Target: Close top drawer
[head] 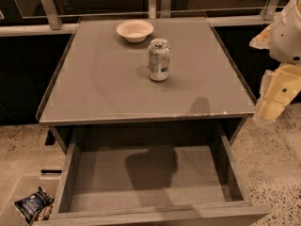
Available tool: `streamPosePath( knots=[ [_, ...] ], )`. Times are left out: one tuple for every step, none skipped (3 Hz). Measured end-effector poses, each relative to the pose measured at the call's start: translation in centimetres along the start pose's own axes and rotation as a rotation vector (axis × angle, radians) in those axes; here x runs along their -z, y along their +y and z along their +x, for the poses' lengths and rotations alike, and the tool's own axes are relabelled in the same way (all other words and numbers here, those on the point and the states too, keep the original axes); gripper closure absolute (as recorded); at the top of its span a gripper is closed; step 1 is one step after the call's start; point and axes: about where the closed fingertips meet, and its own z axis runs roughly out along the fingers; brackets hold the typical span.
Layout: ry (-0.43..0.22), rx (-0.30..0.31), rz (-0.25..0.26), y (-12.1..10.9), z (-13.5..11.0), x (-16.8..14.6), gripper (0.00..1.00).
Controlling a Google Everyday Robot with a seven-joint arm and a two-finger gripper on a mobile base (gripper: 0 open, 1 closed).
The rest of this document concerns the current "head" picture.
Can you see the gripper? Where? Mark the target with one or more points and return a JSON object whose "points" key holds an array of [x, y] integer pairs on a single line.
{"points": [[287, 40]]}

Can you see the white paper bowl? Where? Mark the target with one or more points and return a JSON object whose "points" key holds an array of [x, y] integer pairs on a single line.
{"points": [[135, 30]]}

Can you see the silver soda can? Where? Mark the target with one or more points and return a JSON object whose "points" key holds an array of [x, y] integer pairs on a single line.
{"points": [[159, 56]]}

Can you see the middle metal rail bracket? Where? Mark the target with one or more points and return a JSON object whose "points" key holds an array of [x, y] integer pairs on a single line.
{"points": [[159, 8]]}

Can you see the grey top drawer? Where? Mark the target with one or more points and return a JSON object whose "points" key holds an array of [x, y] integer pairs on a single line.
{"points": [[146, 175]]}

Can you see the dark blue snack bag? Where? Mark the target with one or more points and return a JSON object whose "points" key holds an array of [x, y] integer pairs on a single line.
{"points": [[33, 204]]}

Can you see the left metal rail bracket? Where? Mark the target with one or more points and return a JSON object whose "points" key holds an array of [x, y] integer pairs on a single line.
{"points": [[51, 14]]}

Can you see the grey drawer cabinet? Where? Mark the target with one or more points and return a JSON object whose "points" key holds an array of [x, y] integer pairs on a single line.
{"points": [[105, 79]]}

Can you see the metal rail bracket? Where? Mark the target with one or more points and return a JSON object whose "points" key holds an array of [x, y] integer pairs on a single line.
{"points": [[268, 12], [51, 14], [159, 8]]}

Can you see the right metal rail bracket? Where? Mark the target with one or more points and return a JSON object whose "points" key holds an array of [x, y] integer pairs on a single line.
{"points": [[268, 12]]}

